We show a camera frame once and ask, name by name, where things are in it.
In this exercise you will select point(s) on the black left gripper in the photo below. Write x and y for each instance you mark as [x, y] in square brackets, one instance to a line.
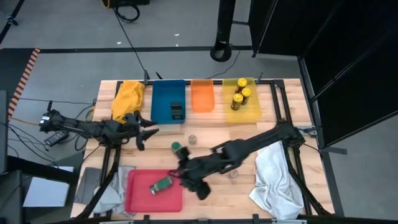
[132, 129]

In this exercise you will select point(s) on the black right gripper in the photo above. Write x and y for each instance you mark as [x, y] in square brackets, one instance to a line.
[199, 174]

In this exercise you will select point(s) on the oregano glass jar green label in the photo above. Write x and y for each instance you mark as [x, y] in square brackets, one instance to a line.
[161, 185]
[176, 146]

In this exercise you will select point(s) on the small glass jar cork lid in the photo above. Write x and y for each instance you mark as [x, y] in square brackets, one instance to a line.
[234, 173]

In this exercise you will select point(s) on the black spice can yellow lid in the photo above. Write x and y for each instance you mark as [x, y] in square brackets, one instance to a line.
[242, 83]
[246, 93]
[237, 100]

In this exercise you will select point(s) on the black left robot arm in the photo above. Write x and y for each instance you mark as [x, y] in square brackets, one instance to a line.
[77, 127]

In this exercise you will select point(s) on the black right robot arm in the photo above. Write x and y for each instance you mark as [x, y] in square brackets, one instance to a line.
[248, 146]

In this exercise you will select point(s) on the blue plastic bin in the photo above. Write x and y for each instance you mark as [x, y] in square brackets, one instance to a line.
[163, 99]

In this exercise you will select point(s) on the small clear cup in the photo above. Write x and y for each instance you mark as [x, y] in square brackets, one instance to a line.
[192, 139]

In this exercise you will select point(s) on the yellow cloth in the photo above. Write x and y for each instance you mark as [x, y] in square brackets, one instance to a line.
[127, 99]

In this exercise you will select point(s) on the pink plastic tray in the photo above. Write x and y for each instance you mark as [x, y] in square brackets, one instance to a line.
[140, 196]

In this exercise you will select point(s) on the orange plastic bin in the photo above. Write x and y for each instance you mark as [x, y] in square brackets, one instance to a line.
[202, 96]

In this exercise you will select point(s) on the grey cloth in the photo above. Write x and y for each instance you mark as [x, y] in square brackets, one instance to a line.
[116, 193]

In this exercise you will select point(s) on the grey flat panel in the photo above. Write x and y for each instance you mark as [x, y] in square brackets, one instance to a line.
[88, 185]

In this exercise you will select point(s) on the yellow plastic bin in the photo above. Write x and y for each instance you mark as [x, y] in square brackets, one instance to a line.
[248, 112]

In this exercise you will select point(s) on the black power adapter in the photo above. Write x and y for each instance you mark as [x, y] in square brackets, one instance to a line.
[56, 138]

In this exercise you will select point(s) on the white towel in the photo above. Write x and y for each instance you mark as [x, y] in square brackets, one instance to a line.
[276, 183]

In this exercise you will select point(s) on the white paper sheet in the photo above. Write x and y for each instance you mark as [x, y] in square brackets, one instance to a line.
[46, 189]

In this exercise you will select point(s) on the black column stand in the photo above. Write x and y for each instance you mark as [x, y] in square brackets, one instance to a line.
[223, 31]

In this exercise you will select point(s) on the orange black hazard tape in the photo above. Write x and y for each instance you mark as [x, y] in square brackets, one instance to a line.
[23, 81]

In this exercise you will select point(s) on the black tripod leg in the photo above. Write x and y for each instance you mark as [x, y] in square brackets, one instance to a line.
[12, 20]

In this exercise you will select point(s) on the black curtain partition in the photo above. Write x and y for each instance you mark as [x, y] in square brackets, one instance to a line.
[342, 62]

